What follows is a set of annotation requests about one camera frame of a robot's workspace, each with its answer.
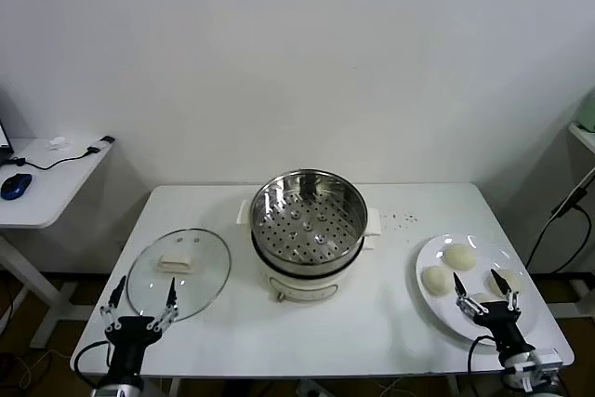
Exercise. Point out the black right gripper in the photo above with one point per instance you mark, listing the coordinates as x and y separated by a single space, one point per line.
502 320

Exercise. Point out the white steamed baozi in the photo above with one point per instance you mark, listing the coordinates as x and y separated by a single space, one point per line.
436 281
481 298
515 278
460 258

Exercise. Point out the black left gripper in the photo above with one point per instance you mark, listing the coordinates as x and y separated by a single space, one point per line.
128 336

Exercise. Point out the pale green object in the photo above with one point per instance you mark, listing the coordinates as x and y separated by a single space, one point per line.
588 113

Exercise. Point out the white shelf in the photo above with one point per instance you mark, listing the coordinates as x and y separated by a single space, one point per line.
583 136

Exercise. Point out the perforated steel steamer basket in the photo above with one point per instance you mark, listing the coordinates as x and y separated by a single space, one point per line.
279 192

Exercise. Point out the small black flat device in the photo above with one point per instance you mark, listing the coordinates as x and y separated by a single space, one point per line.
107 139

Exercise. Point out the white round plate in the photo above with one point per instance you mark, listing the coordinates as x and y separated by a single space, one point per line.
444 311

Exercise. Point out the laptop screen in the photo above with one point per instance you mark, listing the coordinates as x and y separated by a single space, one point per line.
3 136

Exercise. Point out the small white desk object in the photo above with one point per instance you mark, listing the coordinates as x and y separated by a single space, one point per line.
58 142

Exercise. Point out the blue computer mouse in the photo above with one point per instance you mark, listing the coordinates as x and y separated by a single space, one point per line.
16 185

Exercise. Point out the round glass pot lid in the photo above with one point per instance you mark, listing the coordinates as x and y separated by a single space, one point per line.
200 285

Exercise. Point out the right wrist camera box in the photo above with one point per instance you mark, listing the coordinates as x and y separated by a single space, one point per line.
548 360

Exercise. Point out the white side desk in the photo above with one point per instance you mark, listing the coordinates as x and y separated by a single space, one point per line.
46 197

